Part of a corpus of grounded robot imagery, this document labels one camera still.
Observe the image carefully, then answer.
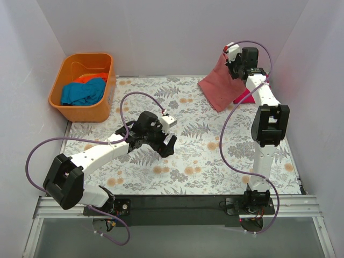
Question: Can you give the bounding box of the dusty pink t shirt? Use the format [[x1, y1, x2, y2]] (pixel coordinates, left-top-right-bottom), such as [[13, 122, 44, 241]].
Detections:
[[198, 54, 246, 112]]

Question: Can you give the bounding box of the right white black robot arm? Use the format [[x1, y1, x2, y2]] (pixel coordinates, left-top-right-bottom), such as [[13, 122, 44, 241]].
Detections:
[[224, 43, 290, 216]]

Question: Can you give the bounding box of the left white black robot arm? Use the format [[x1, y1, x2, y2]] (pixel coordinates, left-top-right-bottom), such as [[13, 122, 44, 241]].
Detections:
[[43, 111, 177, 215]]

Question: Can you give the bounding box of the folded magenta t shirt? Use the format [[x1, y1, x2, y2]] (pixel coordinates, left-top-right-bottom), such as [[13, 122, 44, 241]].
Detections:
[[232, 74, 270, 105]]

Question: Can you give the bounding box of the floral patterned table mat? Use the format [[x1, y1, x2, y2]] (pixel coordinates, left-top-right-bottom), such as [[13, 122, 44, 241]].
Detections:
[[53, 76, 299, 196]]

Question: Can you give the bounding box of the blue t shirt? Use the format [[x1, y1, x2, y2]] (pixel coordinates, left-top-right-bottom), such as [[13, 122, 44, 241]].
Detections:
[[61, 78, 106, 106]]

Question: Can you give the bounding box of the orange t shirt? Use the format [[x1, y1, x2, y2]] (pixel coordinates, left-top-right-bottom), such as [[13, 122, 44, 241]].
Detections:
[[73, 73, 109, 83]]

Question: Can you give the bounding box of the orange plastic basket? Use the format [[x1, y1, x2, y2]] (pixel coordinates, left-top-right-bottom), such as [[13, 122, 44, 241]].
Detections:
[[48, 52, 116, 123]]

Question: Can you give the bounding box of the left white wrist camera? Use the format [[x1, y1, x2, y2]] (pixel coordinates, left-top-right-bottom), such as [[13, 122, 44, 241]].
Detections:
[[159, 110, 177, 135]]

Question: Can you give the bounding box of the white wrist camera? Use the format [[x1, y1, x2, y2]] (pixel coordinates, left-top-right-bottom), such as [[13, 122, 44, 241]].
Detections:
[[223, 42, 241, 63], [159, 110, 177, 135]]

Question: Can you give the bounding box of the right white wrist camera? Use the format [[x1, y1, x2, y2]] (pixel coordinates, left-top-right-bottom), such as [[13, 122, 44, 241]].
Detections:
[[223, 42, 241, 63]]

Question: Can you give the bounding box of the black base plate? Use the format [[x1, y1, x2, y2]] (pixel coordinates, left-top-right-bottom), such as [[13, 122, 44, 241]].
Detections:
[[83, 193, 278, 232]]

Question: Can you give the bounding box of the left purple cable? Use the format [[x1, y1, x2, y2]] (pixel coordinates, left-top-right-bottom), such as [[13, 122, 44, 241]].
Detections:
[[26, 91, 167, 246]]

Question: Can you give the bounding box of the aluminium frame rail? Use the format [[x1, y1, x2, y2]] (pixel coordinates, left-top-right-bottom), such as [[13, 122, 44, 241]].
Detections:
[[23, 196, 92, 258]]

